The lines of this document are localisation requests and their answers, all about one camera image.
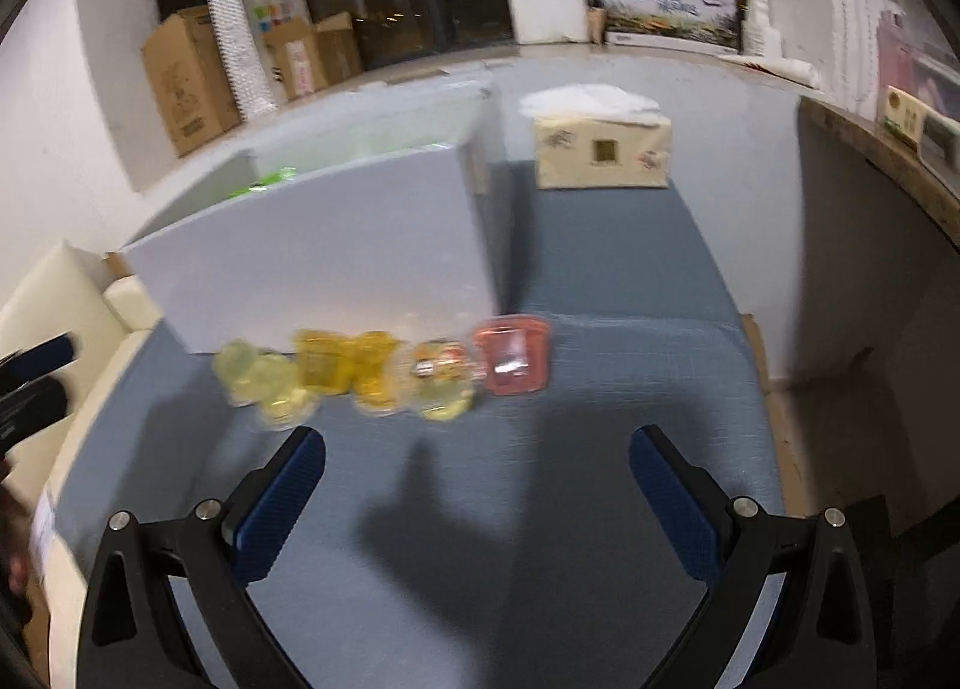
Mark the large brown cardboard box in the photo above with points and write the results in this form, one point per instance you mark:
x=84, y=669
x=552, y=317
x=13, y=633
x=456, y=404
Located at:
x=187, y=85

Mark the cream leather sofa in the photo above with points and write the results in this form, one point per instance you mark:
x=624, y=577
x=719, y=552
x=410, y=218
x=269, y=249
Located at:
x=67, y=299

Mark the yellow green small box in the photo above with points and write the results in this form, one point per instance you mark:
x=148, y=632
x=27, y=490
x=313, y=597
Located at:
x=904, y=115

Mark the rolled white paper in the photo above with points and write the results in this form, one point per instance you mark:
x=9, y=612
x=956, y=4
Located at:
x=780, y=70

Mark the amber jelly cup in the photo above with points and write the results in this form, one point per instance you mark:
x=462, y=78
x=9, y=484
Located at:
x=322, y=359
x=373, y=370

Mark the white dotted shopping bag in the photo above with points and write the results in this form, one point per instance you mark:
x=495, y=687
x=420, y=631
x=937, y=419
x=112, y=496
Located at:
x=251, y=52

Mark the white cardboard box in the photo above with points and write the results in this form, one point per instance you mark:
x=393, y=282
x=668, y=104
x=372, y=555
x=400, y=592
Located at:
x=330, y=262

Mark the red square jelly cup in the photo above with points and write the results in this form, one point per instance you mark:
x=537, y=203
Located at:
x=514, y=355

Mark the pale yellow jelly cup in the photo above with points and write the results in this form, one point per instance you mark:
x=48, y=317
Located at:
x=285, y=397
x=240, y=368

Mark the landscape printed box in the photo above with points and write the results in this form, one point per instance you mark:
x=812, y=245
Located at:
x=671, y=14

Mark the small brown cardboard box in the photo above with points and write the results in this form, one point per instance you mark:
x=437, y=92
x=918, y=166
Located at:
x=322, y=52

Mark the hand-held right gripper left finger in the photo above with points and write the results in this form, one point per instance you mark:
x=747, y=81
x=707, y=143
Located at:
x=277, y=501

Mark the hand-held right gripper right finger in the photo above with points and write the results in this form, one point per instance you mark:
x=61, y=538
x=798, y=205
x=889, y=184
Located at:
x=675, y=509

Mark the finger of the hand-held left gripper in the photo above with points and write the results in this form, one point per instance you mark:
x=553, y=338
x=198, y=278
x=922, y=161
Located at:
x=45, y=353
x=37, y=400

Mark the black framed small device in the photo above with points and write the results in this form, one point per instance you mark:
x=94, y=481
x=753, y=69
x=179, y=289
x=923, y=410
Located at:
x=941, y=142

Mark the brown stone counter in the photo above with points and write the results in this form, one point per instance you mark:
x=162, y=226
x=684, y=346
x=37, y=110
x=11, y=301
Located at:
x=877, y=157

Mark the flat cardboard piece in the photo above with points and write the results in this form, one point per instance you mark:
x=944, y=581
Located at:
x=756, y=352
x=121, y=263

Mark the yellow tissue box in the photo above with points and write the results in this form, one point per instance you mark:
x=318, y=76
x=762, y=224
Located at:
x=600, y=149

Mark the white plastic bottle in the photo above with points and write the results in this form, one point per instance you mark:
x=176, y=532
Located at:
x=761, y=22

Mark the white foam box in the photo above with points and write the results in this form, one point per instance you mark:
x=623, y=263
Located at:
x=546, y=7

